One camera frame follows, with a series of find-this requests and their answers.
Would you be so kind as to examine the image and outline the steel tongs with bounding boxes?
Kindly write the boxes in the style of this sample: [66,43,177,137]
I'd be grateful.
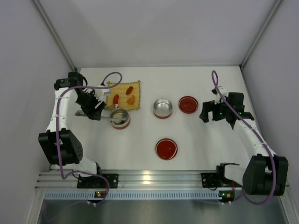
[75,110,126,122]

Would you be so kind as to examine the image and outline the long red sausage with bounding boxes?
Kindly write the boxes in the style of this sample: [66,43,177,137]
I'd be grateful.
[113,94,119,109]

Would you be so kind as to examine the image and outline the beige rice ball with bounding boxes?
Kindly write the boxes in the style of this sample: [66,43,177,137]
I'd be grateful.
[113,113,123,119]

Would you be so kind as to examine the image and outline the small red sausage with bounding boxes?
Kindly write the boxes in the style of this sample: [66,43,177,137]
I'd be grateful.
[126,86,134,95]

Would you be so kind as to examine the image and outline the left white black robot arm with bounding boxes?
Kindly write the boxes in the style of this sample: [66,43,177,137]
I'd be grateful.
[38,72,111,177]

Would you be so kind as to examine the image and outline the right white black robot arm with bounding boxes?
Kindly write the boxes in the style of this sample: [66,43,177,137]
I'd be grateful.
[199,89,289,196]

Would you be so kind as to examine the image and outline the back red lid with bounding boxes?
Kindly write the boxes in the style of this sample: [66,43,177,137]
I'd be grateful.
[178,96,199,114]

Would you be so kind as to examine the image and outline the red lid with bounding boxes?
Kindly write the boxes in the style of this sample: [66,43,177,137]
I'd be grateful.
[178,96,199,114]
[155,138,178,161]

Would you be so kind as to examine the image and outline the bamboo serving mat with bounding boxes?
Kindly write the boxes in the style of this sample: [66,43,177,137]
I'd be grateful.
[106,80,141,111]

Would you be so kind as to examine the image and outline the left steel bowl red base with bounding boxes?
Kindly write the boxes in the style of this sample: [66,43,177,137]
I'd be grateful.
[110,108,131,129]

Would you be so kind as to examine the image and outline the steel bowl red base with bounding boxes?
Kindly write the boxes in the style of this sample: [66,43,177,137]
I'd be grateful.
[110,108,131,129]
[153,98,173,119]

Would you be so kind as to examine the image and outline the centre steel bowl red base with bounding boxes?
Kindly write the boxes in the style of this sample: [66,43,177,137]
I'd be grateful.
[153,98,173,119]

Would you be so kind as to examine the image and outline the front red lid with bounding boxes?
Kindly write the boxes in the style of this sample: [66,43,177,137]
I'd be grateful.
[155,138,178,161]

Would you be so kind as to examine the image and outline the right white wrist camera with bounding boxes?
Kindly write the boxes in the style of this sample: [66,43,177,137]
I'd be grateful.
[212,86,228,105]

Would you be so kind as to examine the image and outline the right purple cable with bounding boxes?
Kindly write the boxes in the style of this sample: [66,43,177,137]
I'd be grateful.
[211,70,277,205]

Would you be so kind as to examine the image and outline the purple cable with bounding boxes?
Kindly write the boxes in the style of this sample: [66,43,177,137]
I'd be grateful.
[55,71,123,206]
[211,70,277,205]

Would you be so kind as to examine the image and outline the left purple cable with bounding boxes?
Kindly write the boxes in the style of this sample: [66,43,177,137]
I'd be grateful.
[55,71,123,206]

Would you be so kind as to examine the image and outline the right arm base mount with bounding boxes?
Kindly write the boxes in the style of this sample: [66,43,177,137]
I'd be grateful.
[201,163,241,190]

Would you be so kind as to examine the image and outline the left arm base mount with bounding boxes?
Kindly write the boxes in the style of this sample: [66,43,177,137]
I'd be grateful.
[77,173,119,189]

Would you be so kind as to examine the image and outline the aluminium front frame rail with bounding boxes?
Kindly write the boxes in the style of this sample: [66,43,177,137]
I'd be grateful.
[35,170,203,190]

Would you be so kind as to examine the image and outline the white slotted cable duct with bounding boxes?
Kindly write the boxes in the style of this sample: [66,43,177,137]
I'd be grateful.
[44,190,225,201]

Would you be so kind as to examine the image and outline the left aluminium corner post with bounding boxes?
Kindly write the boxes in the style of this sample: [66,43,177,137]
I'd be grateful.
[30,0,77,71]

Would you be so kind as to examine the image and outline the aluminium corner post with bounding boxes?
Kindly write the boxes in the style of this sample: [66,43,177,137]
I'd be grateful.
[239,0,284,71]
[30,0,77,71]

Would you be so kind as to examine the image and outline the right aluminium corner post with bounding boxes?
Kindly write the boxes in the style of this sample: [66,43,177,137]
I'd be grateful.
[239,0,284,71]

